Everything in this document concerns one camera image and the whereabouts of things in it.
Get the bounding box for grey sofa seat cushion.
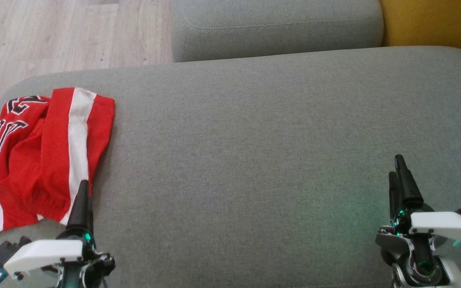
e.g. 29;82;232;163
0;46;461;288

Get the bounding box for grey sofa back cushion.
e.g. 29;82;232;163
170;0;385;63

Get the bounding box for red shorts with white stripe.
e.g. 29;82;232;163
40;87;116;225

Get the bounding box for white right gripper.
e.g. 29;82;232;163
376;154;461;288

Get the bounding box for red basketball jersey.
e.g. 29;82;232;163
0;95;73;236

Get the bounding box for yellow cushion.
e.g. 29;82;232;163
379;0;461;62

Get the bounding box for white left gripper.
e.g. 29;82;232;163
3;180;116;288

